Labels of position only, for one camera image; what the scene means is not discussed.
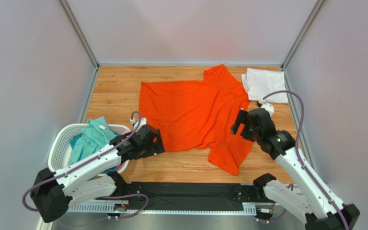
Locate orange t-shirt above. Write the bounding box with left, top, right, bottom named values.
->
left=138, top=65, right=252, bottom=176

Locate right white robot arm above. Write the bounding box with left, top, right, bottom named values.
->
left=230, top=108, right=360, bottom=230

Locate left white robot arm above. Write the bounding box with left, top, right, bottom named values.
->
left=26, top=124, right=165, bottom=223

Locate folded white t-shirt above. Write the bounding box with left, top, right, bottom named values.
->
left=241, top=68, right=286, bottom=101

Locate teal t-shirt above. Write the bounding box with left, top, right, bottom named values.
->
left=68, top=116, right=117, bottom=165

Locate white laundry basket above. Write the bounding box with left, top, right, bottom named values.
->
left=48, top=124, right=131, bottom=176

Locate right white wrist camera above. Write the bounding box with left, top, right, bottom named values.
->
left=257, top=100, right=275, bottom=116

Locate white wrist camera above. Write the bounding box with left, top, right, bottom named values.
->
left=130, top=117, right=147, bottom=131
left=257, top=100, right=275, bottom=116

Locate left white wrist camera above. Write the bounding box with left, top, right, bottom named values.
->
left=130, top=117, right=147, bottom=131

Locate aluminium rail frame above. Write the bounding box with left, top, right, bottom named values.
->
left=69, top=201, right=258, bottom=216

